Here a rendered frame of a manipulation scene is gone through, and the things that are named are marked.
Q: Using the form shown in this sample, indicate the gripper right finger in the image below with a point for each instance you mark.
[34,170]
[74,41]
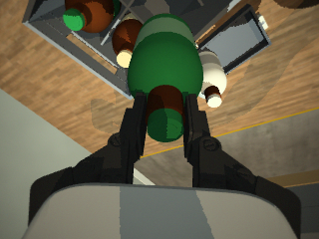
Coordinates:
[214,168]

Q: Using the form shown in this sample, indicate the grey rectangular tray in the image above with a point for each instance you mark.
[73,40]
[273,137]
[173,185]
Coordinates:
[237,40]

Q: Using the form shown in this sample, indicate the green and brown bottle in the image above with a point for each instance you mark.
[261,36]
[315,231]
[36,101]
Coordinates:
[165,65]

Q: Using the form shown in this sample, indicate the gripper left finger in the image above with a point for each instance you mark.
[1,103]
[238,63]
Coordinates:
[113,163]

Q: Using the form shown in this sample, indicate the brown bottle with green cap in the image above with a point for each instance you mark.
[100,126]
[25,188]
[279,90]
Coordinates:
[95,15]

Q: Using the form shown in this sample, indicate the brown bottle with cream cap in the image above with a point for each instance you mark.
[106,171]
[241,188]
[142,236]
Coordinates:
[124,39]

